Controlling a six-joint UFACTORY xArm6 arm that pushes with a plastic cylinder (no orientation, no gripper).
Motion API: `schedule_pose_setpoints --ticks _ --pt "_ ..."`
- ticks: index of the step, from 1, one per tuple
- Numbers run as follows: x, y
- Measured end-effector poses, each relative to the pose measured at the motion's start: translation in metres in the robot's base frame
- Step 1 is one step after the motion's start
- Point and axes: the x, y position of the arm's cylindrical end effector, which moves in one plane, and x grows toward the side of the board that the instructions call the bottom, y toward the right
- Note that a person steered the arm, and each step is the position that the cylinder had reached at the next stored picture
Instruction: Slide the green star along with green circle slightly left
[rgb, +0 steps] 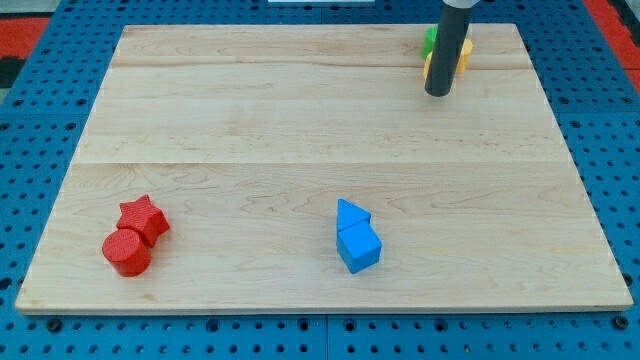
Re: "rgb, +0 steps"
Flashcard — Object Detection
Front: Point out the red cylinder block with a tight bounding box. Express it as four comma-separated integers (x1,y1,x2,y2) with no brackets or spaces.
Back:
102,229,151,277

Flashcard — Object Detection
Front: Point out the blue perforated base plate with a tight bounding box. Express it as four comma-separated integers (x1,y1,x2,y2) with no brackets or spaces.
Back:
1,1,639,359

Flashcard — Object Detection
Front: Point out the red star block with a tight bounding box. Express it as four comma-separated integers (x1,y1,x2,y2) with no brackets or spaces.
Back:
117,194,170,248

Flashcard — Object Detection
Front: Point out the blue cube block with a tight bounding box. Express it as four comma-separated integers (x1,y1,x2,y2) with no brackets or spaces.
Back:
337,222,382,274

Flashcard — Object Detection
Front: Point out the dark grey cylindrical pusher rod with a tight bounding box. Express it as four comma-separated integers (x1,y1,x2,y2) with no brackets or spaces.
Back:
424,3,472,97

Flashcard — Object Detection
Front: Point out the yellow block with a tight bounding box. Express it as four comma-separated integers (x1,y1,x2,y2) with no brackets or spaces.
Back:
422,38,473,79

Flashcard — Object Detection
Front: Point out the green block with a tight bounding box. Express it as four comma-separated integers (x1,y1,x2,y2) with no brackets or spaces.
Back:
421,25,438,59

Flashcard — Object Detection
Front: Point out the blue triangle block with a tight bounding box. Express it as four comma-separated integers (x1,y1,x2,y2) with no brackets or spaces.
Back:
336,198,371,232

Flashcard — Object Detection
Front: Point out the wooden board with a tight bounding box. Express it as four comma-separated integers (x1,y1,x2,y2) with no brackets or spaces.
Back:
15,23,633,315

